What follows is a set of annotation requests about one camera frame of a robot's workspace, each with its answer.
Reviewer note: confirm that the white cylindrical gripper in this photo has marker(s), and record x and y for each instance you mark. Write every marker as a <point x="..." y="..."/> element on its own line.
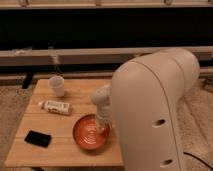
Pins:
<point x="103" y="119"/>

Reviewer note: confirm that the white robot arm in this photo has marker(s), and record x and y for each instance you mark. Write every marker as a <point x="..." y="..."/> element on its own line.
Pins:
<point x="141" y="100"/>

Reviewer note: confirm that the orange ceramic bowl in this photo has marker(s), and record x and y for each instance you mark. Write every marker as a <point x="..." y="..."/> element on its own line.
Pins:
<point x="86" y="134"/>

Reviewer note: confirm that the wooden table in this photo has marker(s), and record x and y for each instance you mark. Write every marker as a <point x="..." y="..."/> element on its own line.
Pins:
<point x="62" y="150"/>

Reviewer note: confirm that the white plastic bottle lying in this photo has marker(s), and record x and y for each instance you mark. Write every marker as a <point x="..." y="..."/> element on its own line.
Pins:
<point x="56" y="107"/>

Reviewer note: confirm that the white paper cup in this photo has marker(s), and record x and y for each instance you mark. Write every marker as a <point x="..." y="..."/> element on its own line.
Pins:
<point x="56" y="83"/>

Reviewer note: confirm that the black flat wallet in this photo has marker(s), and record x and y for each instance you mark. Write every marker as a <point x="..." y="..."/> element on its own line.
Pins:
<point x="37" y="138"/>

